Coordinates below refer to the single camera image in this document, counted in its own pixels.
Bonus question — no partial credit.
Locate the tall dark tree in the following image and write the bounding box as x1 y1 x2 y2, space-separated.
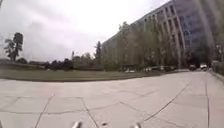
3 32 25 63

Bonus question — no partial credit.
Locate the green hedge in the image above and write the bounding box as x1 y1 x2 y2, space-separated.
211 60 224 77

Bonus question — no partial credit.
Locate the white vehicle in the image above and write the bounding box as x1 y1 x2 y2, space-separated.
199 63 209 72

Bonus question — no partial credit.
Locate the row of dark bushes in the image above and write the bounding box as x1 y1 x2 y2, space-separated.
0 41 105 72

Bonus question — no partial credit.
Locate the white car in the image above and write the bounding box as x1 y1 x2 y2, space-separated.
124 68 136 74

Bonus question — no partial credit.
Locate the grey concrete slab pavement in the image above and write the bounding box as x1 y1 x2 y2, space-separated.
0 70 224 128

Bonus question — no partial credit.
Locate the large grey office building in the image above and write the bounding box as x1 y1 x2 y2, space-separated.
99 0 224 72

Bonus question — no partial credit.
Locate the green grass lawn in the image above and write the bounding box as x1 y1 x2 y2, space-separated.
0 68 169 83

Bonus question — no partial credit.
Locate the row of trees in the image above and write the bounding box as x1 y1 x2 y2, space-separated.
102 21 188 72

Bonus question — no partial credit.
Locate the robot's own part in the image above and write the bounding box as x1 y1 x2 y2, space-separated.
71 120 83 128
132 122 142 128

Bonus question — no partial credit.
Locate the row of parked vehicles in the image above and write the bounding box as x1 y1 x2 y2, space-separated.
143 64 177 73

